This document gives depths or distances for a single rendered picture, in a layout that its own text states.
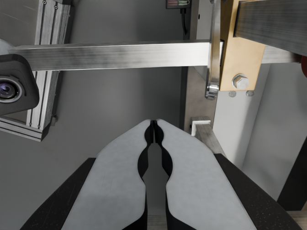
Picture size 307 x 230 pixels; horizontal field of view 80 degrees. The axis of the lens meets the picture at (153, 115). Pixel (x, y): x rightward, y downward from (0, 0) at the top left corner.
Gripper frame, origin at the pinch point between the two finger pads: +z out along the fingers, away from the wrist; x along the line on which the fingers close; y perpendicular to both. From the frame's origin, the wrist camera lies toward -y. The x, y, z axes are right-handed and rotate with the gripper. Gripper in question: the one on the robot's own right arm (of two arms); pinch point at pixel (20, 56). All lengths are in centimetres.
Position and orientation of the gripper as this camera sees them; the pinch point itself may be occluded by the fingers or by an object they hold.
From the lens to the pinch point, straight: 34.8
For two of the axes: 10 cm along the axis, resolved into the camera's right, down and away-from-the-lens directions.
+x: 0.3, 8.7, 4.9
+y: -10.0, 0.3, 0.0
